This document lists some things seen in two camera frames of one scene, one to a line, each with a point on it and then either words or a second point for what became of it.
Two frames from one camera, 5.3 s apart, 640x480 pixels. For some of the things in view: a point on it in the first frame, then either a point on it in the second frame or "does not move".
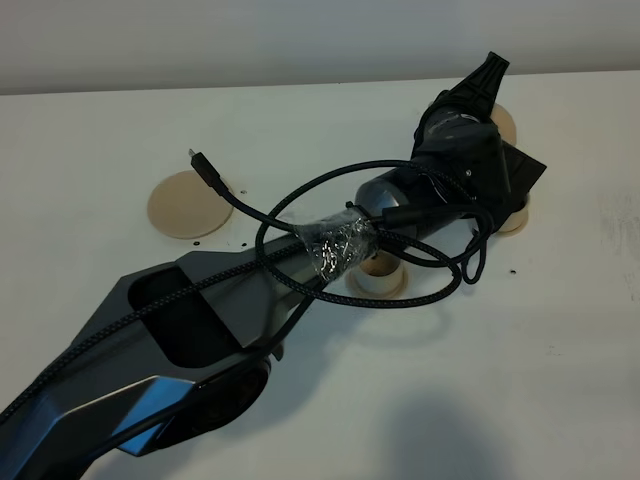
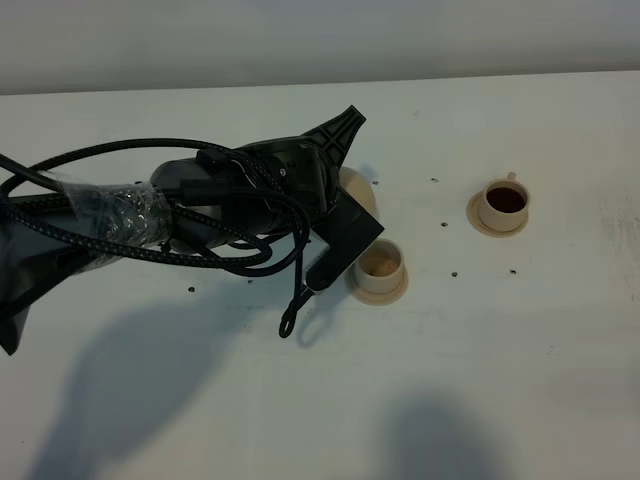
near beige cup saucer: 403,292 does not move
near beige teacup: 379,272 does not move
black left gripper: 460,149 to 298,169
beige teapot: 504,123 to 357,186
